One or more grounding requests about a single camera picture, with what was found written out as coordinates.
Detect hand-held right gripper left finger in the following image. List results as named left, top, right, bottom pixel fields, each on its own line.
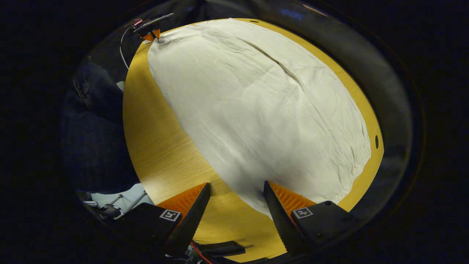
left=121, top=183, right=211, bottom=257

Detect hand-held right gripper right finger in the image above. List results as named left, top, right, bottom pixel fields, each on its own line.
left=263, top=180, right=361, bottom=259

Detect cream white jeans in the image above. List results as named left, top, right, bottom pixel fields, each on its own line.
left=147, top=18, right=372, bottom=219

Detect black flat device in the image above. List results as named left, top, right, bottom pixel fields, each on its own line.
left=197, top=240, right=247, bottom=258

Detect person's dark trousers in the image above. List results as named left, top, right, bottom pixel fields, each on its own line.
left=60, top=60, right=141, bottom=194

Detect red cable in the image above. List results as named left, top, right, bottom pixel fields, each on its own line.
left=190, top=241, right=215, bottom=264

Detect thin white cable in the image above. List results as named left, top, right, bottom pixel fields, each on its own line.
left=120, top=25, right=137, bottom=70

